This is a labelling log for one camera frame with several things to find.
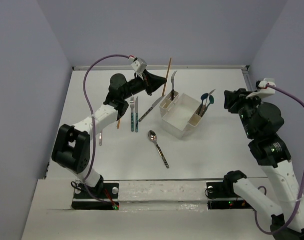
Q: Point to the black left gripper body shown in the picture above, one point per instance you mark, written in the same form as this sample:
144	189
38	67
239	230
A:
139	85

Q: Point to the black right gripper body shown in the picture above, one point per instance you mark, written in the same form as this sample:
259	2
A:
242	106

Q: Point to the black-handled fork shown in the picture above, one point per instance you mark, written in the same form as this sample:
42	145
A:
172	83

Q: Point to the teal plastic spoon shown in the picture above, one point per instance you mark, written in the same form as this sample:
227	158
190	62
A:
203	97
211	101

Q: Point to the pink-handled spoon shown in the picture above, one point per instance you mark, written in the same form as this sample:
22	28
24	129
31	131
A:
207	100

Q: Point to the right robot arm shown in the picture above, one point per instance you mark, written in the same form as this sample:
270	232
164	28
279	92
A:
261	122

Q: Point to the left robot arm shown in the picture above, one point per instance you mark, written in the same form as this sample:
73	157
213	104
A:
72	145

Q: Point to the white utensil caddy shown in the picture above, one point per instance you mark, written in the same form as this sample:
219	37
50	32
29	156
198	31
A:
179	116

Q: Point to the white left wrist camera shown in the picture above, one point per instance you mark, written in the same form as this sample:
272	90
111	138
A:
138	64

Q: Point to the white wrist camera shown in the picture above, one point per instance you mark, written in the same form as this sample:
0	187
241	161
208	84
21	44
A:
265	87
138	64

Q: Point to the black-handled knife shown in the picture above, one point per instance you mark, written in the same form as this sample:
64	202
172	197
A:
151	108

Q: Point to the teal-handled knife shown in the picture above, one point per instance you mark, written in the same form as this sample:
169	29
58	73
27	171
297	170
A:
136	114

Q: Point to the teal-handled fork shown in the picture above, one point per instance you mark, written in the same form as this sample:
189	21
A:
132	103

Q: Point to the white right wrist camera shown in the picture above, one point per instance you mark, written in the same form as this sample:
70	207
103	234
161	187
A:
265	87

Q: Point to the black-handled spoon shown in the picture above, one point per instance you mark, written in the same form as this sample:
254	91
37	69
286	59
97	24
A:
153	138

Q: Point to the pink-handled knife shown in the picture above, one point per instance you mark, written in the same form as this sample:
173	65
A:
100	138

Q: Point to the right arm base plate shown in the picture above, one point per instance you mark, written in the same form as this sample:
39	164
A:
221	199

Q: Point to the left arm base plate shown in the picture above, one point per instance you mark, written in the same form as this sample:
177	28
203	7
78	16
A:
107	199

